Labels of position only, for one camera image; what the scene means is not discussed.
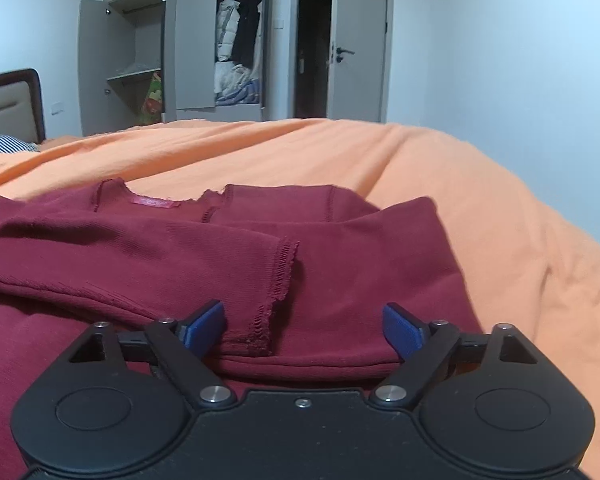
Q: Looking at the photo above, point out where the dark red long-sleeve shirt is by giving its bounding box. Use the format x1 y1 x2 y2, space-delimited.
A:
0 180 479 479

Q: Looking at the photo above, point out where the pile of folded clothes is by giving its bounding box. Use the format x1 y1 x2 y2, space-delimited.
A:
214 61 261 106

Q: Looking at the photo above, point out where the orange bed blanket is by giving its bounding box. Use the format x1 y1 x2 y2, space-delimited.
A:
0 119 600 479

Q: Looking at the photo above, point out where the colourful bag in wardrobe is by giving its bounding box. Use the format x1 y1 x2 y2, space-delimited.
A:
140 72 163 126

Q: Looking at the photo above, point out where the blue checkered pillow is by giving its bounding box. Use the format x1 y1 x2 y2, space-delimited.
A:
0 136 38 154

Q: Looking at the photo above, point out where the brown beige bed headboard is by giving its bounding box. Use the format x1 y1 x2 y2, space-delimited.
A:
0 68 46 144

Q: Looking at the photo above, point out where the grey open wardrobe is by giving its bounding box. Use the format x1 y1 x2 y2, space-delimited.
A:
78 0 297 136

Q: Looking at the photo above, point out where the hanging dark garment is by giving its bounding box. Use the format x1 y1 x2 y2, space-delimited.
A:
232 0 262 68

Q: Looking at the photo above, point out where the hanging white jacket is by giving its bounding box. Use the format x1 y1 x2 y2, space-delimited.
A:
215 0 240 62

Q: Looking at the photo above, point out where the grey room door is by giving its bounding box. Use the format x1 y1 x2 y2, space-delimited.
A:
327 0 388 122

